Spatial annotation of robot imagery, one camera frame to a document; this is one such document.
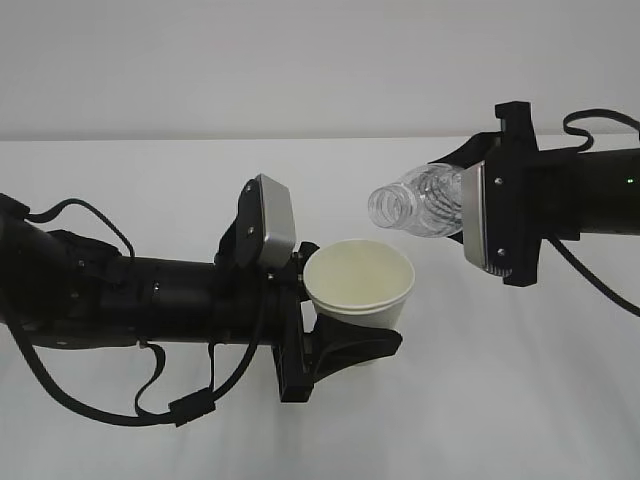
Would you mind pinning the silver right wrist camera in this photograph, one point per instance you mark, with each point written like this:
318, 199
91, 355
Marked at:
491, 205

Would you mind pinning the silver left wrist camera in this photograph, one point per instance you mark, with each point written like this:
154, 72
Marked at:
265, 230

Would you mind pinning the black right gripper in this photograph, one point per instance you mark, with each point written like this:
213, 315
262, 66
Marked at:
513, 149

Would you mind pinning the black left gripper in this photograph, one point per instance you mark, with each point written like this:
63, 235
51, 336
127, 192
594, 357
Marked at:
303, 359

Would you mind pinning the clear plastic water bottle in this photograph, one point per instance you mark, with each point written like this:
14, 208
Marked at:
425, 202

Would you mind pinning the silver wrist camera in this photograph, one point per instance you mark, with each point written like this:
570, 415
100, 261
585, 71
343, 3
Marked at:
491, 205
265, 230

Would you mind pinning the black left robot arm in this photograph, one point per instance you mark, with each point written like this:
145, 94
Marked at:
73, 292

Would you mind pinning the white paper cup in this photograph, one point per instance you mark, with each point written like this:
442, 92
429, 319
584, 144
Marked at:
360, 282

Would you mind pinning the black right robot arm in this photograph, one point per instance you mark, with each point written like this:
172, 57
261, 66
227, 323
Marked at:
576, 190

